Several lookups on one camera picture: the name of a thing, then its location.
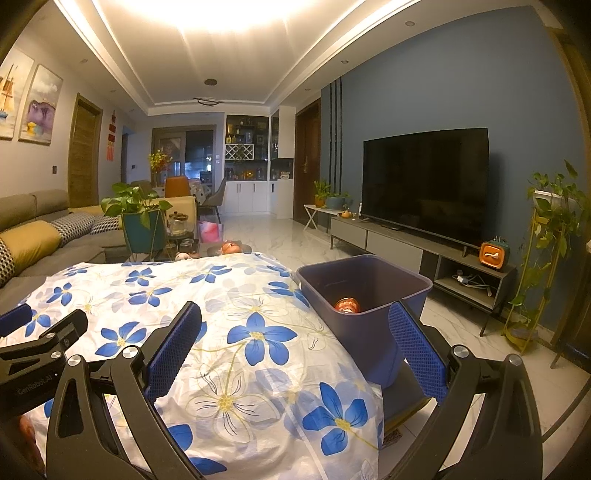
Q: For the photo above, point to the sailboat wall painting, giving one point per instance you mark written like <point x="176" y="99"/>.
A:
<point x="14" y="97"/>

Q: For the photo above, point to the light wooden door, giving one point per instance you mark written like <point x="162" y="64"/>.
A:
<point x="577" y="184"/>
<point x="85" y="152"/>

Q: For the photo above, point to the potted plant in teal planter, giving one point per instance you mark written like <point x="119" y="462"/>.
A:
<point x="143" y="235"/>

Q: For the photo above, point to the plant in round teal pot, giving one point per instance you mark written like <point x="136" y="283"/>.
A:
<point x="338" y="201"/>

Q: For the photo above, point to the blue floral tablecloth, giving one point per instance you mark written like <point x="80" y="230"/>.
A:
<point x="254" y="369"/>

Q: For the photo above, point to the pink gift bag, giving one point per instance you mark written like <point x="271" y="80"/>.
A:
<point x="210" y="233"/>

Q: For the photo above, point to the dark coffee table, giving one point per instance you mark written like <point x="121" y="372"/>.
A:
<point x="203" y="251"/>

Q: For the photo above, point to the grey television cabinet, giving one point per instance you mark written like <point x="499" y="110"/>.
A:
<point x="392" y="244"/>

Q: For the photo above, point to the purple abstract wall painting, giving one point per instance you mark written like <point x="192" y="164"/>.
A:
<point x="41" y="106"/>

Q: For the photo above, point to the person's left hand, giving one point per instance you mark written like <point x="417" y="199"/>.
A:
<point x="32" y="438"/>

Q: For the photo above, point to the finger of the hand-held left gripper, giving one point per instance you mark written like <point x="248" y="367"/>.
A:
<point x="16" y="321"/>
<point x="46" y="344"/>

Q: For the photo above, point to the white folding stand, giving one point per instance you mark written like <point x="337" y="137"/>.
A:
<point x="318" y="211"/>

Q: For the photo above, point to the yellow sofa cushion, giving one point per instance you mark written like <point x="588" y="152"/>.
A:
<point x="30" y="244"/>

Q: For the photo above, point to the grey plastic waste bin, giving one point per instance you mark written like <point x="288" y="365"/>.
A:
<point x="364" y="341"/>

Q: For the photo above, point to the orange dining chair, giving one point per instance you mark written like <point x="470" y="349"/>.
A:
<point x="177" y="187"/>

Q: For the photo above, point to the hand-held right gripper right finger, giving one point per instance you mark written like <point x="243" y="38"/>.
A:
<point x="415" y="350"/>

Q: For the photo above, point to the red wall decorations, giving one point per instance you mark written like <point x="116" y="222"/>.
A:
<point x="111" y="136"/>

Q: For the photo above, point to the yellow metal plant stand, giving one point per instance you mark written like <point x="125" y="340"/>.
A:
<point x="521" y="337"/>

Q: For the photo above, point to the orange retro speaker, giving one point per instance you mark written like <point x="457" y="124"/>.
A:
<point x="493" y="253"/>

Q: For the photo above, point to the trailing plant in white pot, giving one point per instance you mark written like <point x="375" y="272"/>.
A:
<point x="554" y="221"/>

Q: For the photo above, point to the grey dining chair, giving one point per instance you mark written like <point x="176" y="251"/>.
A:
<point x="214" y="196"/>

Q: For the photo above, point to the grey fabric sofa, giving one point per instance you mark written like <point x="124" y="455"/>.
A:
<point x="32" y="207"/>

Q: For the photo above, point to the small plant in orange pot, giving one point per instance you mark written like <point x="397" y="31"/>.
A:
<point x="322" y="194"/>

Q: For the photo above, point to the dark wooden door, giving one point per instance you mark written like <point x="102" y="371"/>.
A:
<point x="308" y="161"/>

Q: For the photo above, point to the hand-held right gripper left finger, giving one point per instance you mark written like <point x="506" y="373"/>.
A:
<point x="178" y="341"/>

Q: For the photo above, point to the white display cabinet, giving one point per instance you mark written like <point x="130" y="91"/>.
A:
<point x="249" y="198"/>

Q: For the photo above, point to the black flat television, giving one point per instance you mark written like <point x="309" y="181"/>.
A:
<point x="425" y="184"/>

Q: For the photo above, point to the small orange pumpkin figurine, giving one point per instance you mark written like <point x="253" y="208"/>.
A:
<point x="346" y="213"/>

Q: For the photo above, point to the yellow flower bouquet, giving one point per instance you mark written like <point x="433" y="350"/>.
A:
<point x="159" y="161"/>

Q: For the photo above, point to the yellow upholstered bench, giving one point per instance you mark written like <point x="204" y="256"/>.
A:
<point x="182" y="205"/>

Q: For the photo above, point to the black and white patterned cushion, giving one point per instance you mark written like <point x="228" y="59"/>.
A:
<point x="105" y="224"/>
<point x="71" y="228"/>

